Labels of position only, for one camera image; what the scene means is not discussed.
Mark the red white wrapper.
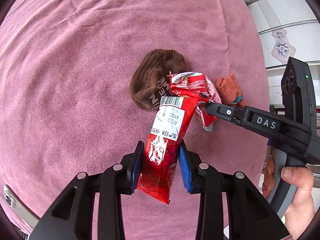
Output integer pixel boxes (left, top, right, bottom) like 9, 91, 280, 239
168, 71, 223, 132

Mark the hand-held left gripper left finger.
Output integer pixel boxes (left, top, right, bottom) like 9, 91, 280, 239
29, 141, 145, 240

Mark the brown sock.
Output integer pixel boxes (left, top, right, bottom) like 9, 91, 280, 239
129, 49, 187, 112

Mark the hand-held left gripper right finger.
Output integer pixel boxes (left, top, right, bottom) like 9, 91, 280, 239
179, 140, 290, 240

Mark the white belt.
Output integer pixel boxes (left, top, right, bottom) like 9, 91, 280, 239
3, 184, 40, 228

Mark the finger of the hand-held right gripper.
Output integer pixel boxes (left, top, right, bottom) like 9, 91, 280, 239
205, 101, 252, 127

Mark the red snack packet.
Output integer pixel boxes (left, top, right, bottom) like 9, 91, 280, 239
136, 95, 199, 205

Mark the orange sock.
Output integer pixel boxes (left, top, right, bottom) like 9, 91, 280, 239
215, 74, 247, 108

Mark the person's right hand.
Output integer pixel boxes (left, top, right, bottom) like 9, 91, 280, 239
281, 166, 315, 239

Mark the white floral wardrobe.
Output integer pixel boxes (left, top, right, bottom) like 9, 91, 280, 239
246, 0, 320, 110

